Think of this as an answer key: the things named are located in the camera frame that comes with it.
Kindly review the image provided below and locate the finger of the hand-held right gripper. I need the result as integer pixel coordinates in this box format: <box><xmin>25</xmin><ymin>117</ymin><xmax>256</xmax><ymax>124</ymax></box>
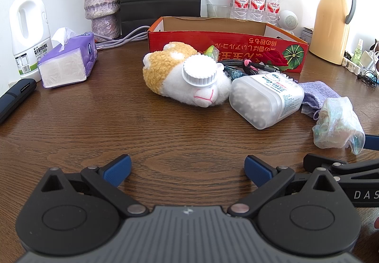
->
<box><xmin>363</xmin><ymin>134</ymin><xmax>379</xmax><ymax>151</ymax></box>
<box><xmin>303</xmin><ymin>153</ymin><xmax>379</xmax><ymax>176</ymax></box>

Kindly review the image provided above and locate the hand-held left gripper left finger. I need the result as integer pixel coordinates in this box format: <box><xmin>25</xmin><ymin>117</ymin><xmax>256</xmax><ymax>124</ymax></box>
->
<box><xmin>40</xmin><ymin>154</ymin><xmax>150</xmax><ymax>218</ymax></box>

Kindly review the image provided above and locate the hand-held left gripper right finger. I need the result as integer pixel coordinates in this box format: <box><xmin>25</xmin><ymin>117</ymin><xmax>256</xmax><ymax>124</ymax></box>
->
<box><xmin>226</xmin><ymin>155</ymin><xmax>341</xmax><ymax>218</ymax></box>

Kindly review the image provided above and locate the iridescent plastic bag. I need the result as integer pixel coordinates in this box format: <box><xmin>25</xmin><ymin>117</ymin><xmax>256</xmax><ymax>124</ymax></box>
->
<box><xmin>312</xmin><ymin>97</ymin><xmax>366</xmax><ymax>155</ymax></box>

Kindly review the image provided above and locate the clear cotton swab box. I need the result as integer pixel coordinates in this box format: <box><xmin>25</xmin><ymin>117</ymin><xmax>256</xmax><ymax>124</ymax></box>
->
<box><xmin>229</xmin><ymin>71</ymin><xmax>305</xmax><ymax>130</ymax></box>

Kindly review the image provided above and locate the teal small packet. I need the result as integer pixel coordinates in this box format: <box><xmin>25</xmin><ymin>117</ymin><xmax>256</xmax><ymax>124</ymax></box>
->
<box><xmin>225</xmin><ymin>69</ymin><xmax>246</xmax><ymax>80</ymax></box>

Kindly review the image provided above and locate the red artificial rose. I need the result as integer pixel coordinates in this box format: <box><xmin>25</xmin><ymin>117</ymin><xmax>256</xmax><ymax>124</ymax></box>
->
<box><xmin>262</xmin><ymin>50</ymin><xmax>289</xmax><ymax>72</ymax></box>

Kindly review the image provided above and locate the white ridged round lid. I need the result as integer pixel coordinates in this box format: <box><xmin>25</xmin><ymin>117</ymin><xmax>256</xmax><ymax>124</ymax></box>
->
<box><xmin>182</xmin><ymin>55</ymin><xmax>220</xmax><ymax>87</ymax></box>

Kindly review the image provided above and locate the green tissue packet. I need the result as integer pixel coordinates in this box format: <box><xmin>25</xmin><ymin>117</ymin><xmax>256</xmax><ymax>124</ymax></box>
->
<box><xmin>203</xmin><ymin>45</ymin><xmax>220</xmax><ymax>61</ymax></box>

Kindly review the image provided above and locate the red cardboard box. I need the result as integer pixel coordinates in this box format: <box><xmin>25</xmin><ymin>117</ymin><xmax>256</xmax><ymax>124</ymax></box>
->
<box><xmin>147</xmin><ymin>16</ymin><xmax>310</xmax><ymax>74</ymax></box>

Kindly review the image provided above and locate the purple cloth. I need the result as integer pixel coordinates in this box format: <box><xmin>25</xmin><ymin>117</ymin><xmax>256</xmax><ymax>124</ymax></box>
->
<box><xmin>298</xmin><ymin>81</ymin><xmax>338</xmax><ymax>120</ymax></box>

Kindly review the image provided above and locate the white power strip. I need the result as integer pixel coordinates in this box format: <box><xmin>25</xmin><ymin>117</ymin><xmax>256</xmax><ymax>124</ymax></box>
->
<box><xmin>342</xmin><ymin>57</ymin><xmax>368</xmax><ymax>74</ymax></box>

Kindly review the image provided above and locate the small green spray bottle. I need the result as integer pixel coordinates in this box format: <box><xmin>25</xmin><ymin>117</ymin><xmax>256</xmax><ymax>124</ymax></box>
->
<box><xmin>352</xmin><ymin>39</ymin><xmax>364</xmax><ymax>65</ymax></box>

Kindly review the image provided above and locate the yellow and white plush toy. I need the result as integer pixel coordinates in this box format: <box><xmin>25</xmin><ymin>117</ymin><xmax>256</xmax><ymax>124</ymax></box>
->
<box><xmin>143</xmin><ymin>42</ymin><xmax>232</xmax><ymax>108</ymax></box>

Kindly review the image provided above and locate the purple tissue pack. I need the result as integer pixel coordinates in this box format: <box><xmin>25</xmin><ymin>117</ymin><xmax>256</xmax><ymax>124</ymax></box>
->
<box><xmin>37</xmin><ymin>27</ymin><xmax>98</xmax><ymax>89</ymax></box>

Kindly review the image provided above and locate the yellow thermos jug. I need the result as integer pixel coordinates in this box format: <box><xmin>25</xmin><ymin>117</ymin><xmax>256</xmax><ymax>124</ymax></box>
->
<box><xmin>308</xmin><ymin>0</ymin><xmax>356</xmax><ymax>66</ymax></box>

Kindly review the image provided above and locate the dark blue case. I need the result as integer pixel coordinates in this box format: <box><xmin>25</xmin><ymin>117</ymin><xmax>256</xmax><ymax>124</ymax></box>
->
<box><xmin>0</xmin><ymin>78</ymin><xmax>37</xmax><ymax>124</ymax></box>

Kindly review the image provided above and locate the white detergent bottle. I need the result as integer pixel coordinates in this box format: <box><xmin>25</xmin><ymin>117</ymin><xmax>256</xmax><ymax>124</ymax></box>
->
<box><xmin>9</xmin><ymin>0</ymin><xmax>54</xmax><ymax>82</ymax></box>

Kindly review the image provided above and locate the clear glass cup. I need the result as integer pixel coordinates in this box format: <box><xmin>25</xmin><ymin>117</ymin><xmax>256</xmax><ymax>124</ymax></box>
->
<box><xmin>207</xmin><ymin>3</ymin><xmax>231</xmax><ymax>18</ymax></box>

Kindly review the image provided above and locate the black earphone cable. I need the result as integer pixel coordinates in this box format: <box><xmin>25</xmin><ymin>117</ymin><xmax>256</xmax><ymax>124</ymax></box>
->
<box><xmin>357</xmin><ymin>69</ymin><xmax>379</xmax><ymax>86</ymax></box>

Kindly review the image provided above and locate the black braided cable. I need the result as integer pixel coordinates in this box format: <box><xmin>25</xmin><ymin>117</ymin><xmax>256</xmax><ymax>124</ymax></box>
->
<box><xmin>221</xmin><ymin>57</ymin><xmax>279</xmax><ymax>74</ymax></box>

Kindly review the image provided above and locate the lilac cord bundle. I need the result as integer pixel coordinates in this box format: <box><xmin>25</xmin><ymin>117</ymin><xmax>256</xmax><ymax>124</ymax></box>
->
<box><xmin>95</xmin><ymin>26</ymin><xmax>150</xmax><ymax>50</ymax></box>

